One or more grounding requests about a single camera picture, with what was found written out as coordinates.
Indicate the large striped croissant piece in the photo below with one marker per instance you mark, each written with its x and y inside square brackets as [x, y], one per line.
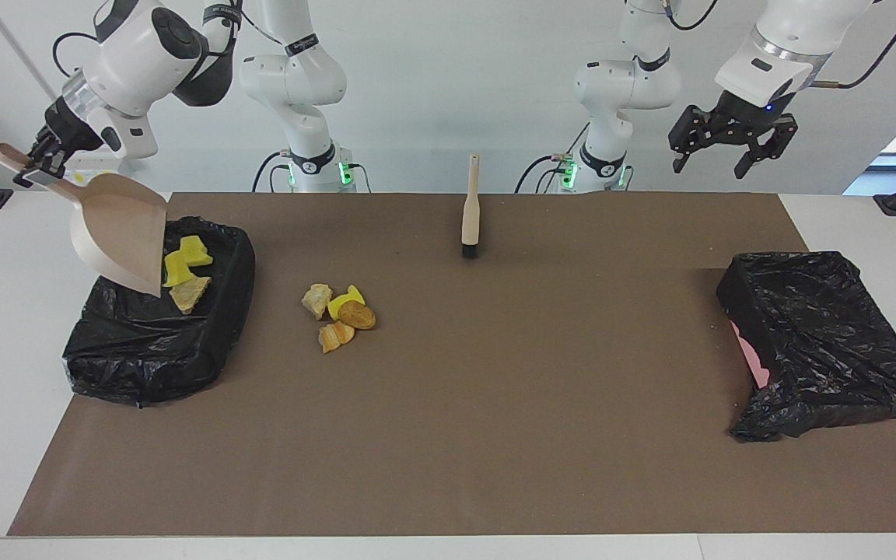
[188, 294]

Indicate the large yellow sponge block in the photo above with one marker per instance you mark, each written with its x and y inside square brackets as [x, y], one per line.
[196, 250]

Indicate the black trash bag over pink bin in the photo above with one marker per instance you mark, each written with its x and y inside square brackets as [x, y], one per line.
[829, 334]

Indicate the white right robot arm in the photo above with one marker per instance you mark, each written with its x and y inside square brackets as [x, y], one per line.
[145, 54]

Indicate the black trash bag lined bin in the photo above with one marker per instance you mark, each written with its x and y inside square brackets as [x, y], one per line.
[145, 350]

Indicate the white wall socket box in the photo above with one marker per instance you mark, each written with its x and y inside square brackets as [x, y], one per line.
[123, 166]

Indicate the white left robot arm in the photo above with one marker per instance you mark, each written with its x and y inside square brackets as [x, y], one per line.
[627, 78]

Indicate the pale crumbly bread chunk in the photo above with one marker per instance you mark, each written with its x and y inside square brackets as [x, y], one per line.
[316, 301]

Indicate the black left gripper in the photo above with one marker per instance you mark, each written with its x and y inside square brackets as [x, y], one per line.
[743, 124]

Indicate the small yellow sponge wedge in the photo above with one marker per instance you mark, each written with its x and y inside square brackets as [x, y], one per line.
[176, 272]

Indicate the small orange striped croissant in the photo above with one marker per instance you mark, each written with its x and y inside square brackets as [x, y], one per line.
[335, 336]

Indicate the brown round cookie piece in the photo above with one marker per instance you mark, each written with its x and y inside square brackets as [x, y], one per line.
[358, 315]

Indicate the brown paper table mat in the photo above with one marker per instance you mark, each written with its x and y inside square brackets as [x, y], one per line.
[611, 482]

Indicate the yellow sponge piece with notch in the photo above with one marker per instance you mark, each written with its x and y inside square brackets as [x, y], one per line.
[337, 306]

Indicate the beige hand brush black bristles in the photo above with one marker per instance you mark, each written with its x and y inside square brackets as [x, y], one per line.
[470, 218]

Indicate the beige plastic dustpan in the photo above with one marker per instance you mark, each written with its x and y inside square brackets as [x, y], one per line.
[121, 233]

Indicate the pink plastic bin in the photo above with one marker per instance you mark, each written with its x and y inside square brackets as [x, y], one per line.
[751, 358]

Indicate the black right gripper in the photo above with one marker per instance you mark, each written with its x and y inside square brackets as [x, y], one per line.
[71, 132]

